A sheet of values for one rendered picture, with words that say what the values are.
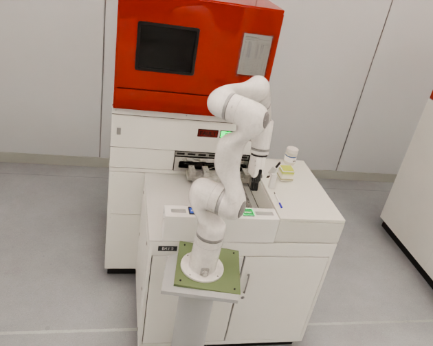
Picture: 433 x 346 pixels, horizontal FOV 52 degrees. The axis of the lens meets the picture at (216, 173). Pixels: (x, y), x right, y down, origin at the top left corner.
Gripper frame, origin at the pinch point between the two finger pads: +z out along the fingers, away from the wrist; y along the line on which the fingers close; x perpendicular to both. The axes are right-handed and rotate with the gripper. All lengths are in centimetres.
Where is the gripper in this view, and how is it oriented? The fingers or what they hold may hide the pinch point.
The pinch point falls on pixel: (254, 186)
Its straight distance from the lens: 207.2
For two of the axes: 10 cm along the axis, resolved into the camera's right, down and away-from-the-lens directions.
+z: -1.2, 9.5, 2.9
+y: 2.0, 3.1, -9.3
